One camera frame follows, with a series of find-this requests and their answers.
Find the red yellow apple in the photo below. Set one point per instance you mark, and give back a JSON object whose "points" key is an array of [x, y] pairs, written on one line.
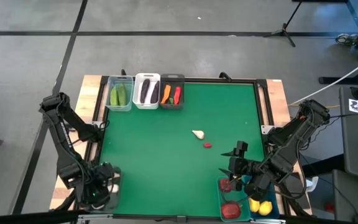
{"points": [[231, 210]]}

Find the small red object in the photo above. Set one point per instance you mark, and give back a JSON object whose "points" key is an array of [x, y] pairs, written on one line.
{"points": [[330, 208]]}

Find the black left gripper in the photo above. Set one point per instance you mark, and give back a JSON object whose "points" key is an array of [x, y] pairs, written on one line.
{"points": [[99, 185]]}

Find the black frame clamp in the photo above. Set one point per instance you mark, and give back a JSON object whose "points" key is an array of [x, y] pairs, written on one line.
{"points": [[225, 75], [123, 72]]}

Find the blue metal frame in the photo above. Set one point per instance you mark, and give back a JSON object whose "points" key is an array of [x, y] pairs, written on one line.
{"points": [[356, 12]]}

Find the purple eggplant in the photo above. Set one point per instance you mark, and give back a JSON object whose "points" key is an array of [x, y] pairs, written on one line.
{"points": [[155, 91], [145, 90]]}

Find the white garlic with stem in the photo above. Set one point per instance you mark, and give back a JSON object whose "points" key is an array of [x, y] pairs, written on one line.
{"points": [[116, 175], [114, 188], [199, 134]]}

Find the long red pepper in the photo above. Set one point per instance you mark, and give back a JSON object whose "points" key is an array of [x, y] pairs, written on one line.
{"points": [[177, 95]]}

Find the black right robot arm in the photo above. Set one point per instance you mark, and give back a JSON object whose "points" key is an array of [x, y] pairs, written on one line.
{"points": [[287, 140]]}

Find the blue plastic basket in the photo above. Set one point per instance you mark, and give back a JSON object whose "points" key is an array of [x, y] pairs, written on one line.
{"points": [[250, 216]]}

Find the dark grey plastic basket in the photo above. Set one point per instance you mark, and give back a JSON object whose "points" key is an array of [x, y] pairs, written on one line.
{"points": [[171, 79]]}

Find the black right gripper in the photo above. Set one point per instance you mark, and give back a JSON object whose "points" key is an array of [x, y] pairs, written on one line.
{"points": [[242, 166]]}

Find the white plastic basket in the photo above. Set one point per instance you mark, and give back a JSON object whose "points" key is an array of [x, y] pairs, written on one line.
{"points": [[137, 93]]}

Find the white cup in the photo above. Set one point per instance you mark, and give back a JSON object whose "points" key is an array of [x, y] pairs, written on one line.
{"points": [[313, 184]]}

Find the green cucumber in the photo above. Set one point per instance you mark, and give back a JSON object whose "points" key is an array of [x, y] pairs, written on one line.
{"points": [[122, 94], [114, 96]]}

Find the clear plastic basket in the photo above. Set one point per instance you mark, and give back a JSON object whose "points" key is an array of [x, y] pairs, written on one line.
{"points": [[130, 81]]}

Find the person's shoe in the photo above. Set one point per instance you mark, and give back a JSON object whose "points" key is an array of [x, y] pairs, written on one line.
{"points": [[346, 39]]}

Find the black desk base bar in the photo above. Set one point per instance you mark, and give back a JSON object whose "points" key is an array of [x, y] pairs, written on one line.
{"points": [[322, 80]]}

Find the yellow lemon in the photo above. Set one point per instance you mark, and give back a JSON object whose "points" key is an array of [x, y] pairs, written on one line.
{"points": [[254, 205], [265, 208]]}

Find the smoky clear plastic bin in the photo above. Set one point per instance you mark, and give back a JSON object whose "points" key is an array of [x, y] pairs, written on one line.
{"points": [[117, 200]]}

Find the dark red onion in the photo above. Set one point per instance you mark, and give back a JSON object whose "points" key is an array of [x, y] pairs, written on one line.
{"points": [[223, 184]]}

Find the black tripod stand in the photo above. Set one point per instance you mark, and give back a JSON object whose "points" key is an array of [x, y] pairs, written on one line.
{"points": [[284, 29]]}

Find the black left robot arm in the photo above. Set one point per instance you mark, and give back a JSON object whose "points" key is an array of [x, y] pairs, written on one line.
{"points": [[64, 140]]}

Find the small green pepper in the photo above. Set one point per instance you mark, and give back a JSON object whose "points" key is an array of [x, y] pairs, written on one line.
{"points": [[171, 100]]}

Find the orange pepper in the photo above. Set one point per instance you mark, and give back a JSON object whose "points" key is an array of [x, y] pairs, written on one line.
{"points": [[166, 94]]}

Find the teal plastic basket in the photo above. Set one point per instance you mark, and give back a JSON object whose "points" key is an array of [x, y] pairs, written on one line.
{"points": [[225, 197]]}

